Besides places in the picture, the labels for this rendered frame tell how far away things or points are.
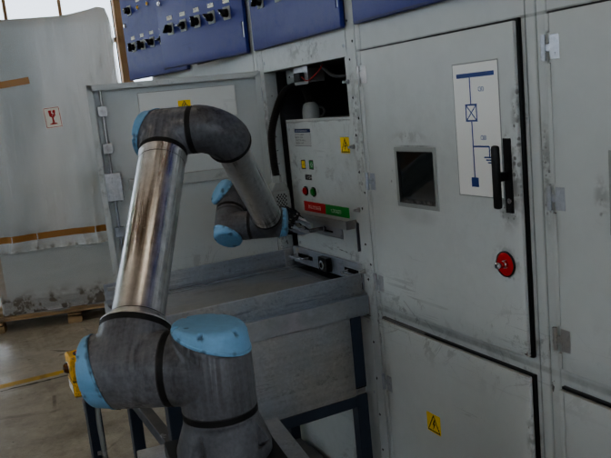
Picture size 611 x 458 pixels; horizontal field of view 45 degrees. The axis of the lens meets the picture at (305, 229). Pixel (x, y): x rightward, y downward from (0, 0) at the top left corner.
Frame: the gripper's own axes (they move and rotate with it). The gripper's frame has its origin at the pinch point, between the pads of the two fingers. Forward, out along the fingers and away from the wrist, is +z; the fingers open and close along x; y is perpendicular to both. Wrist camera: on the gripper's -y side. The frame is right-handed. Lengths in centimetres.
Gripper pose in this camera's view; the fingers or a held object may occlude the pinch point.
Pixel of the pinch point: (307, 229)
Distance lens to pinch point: 254.2
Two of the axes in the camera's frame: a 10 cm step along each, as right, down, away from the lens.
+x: 3.6, -9.3, 0.7
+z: 8.1, 3.5, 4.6
